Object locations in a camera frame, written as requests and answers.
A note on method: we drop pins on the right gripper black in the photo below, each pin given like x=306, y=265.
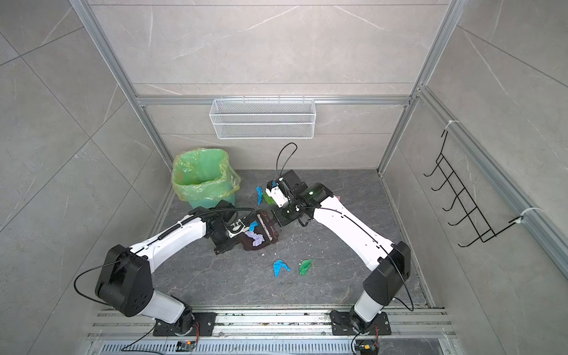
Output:
x=279, y=217

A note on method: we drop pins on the brown cartoon face brush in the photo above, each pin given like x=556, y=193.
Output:
x=269, y=225

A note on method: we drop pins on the blue paper scrap near dustpan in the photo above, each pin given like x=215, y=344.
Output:
x=252, y=226

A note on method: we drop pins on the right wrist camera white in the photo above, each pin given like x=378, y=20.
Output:
x=275, y=189

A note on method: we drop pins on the dark brown dustpan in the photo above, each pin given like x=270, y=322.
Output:
x=246, y=241

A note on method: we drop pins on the dark green paper scrap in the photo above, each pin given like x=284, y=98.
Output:
x=305, y=266

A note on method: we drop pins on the white wire mesh basket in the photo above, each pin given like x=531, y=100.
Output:
x=234, y=119

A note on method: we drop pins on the blue paper scrap far left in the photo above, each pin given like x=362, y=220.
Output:
x=260, y=192

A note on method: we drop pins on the lime green paper scrap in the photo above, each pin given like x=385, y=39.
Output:
x=268, y=199

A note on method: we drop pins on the blue paper scrap near middle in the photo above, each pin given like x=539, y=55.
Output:
x=278, y=265

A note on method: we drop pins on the green plastic trash bin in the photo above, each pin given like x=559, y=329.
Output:
x=208, y=199

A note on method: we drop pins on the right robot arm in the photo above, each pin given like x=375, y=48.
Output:
x=389, y=262

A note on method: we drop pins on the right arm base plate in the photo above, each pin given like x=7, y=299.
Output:
x=349, y=323

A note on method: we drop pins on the black wire hook rack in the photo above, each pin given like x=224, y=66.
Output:
x=464, y=200

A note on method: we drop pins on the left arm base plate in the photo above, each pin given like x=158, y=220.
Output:
x=188, y=325

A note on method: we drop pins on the aluminium rail front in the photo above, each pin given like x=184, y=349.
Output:
x=271, y=324

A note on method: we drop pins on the purple paper scrap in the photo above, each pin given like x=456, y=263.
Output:
x=258, y=240

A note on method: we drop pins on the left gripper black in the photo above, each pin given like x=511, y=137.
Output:
x=226, y=247

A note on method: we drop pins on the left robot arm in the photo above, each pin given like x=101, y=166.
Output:
x=125, y=281

